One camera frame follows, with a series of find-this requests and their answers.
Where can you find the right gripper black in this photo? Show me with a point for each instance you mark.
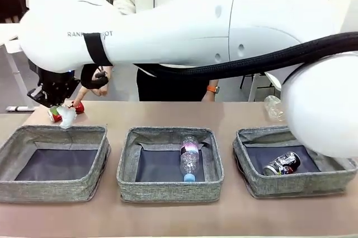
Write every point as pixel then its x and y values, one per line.
pixel 54 86

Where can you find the white tissue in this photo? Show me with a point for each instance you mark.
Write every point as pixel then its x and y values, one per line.
pixel 67 117

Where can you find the crushed red soda can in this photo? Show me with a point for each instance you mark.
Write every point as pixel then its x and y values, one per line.
pixel 79 107

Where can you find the clear plastic bottle blue cap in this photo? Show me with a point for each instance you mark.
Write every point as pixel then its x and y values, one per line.
pixel 190 162

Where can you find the crushed black soda can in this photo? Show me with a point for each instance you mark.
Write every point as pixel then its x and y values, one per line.
pixel 282 163

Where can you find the person's left forearm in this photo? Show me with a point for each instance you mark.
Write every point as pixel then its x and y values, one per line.
pixel 213 82

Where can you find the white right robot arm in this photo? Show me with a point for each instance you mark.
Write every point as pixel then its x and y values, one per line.
pixel 195 25

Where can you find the person's right hand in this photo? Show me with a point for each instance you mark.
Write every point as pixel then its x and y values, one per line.
pixel 84 93

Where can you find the person's left hand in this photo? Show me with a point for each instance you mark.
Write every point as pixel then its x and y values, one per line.
pixel 208 97

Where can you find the grey fabric basket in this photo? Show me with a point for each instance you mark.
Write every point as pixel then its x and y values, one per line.
pixel 279 189
pixel 167 190
pixel 42 190

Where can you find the small white background table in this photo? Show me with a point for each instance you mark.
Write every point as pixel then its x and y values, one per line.
pixel 8 29

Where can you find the person's black trousers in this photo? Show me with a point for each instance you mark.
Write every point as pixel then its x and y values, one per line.
pixel 173 86

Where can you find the orange wrist band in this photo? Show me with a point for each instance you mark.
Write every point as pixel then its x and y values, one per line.
pixel 214 89

